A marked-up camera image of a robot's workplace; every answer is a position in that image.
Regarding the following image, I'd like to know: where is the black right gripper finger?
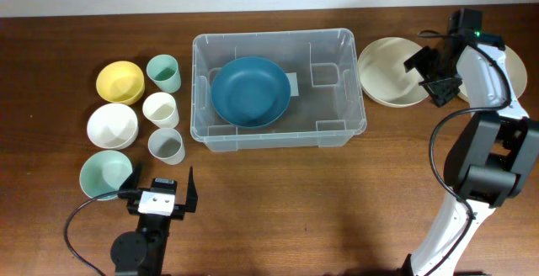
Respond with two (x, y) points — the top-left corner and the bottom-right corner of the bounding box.
(419, 77), (462, 107)
(403, 46), (438, 73)

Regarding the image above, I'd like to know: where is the beige bowl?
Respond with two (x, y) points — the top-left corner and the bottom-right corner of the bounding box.
(457, 46), (527, 102)
(358, 37), (429, 108)

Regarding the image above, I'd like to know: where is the grey translucent cup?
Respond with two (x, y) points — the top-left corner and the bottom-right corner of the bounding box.
(148, 128), (186, 165)

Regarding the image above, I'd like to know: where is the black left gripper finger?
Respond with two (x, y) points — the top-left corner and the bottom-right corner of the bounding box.
(184, 167), (198, 213)
(120, 162), (142, 190)

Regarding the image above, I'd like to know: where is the white bowl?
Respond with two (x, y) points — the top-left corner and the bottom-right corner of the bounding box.
(87, 103), (139, 150)

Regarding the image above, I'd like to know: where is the cream cup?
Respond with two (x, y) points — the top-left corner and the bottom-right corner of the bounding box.
(142, 92), (179, 128)

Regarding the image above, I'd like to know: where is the mint green bowl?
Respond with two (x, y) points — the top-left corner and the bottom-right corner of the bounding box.
(79, 150), (133, 198)

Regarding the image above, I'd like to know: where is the mint green cup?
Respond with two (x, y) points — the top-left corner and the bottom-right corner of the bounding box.
(147, 54), (181, 93)

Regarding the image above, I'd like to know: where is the dark blue bowl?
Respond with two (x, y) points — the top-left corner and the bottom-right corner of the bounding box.
(211, 56), (291, 129)

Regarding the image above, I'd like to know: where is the clear plastic storage bin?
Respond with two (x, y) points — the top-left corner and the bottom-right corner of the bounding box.
(190, 28), (367, 152)

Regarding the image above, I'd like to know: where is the yellow bowl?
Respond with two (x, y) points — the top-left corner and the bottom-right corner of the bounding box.
(96, 61), (145, 105)

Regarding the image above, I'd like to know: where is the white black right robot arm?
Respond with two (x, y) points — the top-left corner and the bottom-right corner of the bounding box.
(401, 29), (538, 275)

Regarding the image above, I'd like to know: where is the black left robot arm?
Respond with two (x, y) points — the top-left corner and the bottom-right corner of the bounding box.
(110, 165), (198, 276)

